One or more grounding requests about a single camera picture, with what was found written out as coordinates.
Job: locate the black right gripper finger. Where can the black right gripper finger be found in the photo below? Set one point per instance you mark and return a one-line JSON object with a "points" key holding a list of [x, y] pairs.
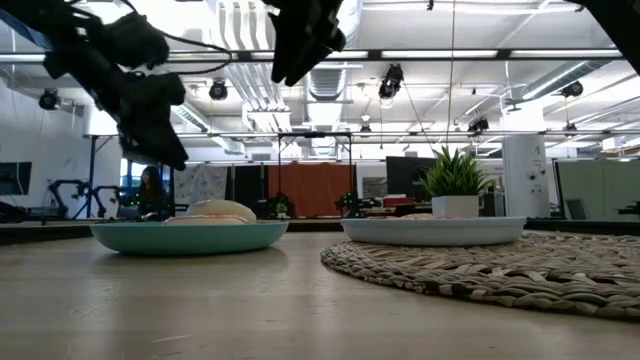
{"points": [[307, 65], [286, 55]]}

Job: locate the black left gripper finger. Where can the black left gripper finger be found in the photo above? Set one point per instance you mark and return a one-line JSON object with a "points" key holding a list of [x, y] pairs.
{"points": [[172, 150], [137, 147]]}

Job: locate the cream donut with sprinkles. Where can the cream donut with sprinkles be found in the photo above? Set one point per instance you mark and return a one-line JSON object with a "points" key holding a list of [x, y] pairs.
{"points": [[222, 210]]}

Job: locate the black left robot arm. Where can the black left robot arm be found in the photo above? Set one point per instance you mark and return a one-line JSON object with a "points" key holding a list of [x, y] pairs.
{"points": [[70, 50]]}

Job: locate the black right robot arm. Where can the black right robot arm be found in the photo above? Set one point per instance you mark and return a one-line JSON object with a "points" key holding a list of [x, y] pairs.
{"points": [[620, 25]]}

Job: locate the grey patterned partition panel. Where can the grey patterned partition panel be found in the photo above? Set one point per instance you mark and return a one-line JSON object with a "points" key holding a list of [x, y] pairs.
{"points": [[200, 187]]}

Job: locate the person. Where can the person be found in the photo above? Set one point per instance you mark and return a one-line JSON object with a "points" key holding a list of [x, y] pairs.
{"points": [[151, 192]]}

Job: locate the black ceiling spotlight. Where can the black ceiling spotlight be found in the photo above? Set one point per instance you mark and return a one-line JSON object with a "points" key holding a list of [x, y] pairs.
{"points": [[572, 89], [48, 99], [218, 90]]}

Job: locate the background black robot arms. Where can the background black robot arms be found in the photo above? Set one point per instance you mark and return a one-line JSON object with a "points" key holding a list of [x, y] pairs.
{"points": [[82, 195]]}

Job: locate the teal plate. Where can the teal plate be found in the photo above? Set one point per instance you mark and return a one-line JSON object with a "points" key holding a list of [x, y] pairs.
{"points": [[187, 239]]}

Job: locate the orange partition panel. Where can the orange partition panel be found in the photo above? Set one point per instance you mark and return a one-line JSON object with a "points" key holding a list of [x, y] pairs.
{"points": [[312, 190]]}

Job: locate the black monitor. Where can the black monitor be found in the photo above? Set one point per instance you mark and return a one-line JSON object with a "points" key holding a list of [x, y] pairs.
{"points": [[407, 177]]}

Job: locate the red box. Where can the red box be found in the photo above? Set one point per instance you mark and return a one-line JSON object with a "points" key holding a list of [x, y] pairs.
{"points": [[397, 201]]}

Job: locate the green artificial plant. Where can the green artificial plant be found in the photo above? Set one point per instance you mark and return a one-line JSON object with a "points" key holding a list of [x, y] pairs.
{"points": [[454, 175]]}

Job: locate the white plant pot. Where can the white plant pot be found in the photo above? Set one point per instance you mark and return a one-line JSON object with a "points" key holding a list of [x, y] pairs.
{"points": [[455, 207]]}

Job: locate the pale blue plate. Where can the pale blue plate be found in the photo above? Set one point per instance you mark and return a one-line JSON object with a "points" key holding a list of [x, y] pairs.
{"points": [[432, 231]]}

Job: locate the white cylindrical appliance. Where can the white cylindrical appliance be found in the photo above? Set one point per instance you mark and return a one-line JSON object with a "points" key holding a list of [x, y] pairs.
{"points": [[525, 175]]}

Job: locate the round woven placemat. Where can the round woven placemat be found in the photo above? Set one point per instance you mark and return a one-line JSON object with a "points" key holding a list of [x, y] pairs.
{"points": [[500, 270]]}

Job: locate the pale green partition panel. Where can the pale green partition panel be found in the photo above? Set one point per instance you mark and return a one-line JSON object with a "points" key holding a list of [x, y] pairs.
{"points": [[600, 187]]}

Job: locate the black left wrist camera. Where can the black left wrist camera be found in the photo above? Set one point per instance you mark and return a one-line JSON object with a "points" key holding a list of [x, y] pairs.
{"points": [[137, 42]]}

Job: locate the black hanging camera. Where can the black hanging camera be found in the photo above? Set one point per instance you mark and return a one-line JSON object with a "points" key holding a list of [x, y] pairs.
{"points": [[391, 82]]}

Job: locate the wall-mounted dark screen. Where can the wall-mounted dark screen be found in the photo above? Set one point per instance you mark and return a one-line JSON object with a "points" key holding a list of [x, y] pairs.
{"points": [[14, 177]]}

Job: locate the black overhead frame beam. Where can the black overhead frame beam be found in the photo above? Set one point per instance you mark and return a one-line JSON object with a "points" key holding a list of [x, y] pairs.
{"points": [[450, 54]]}

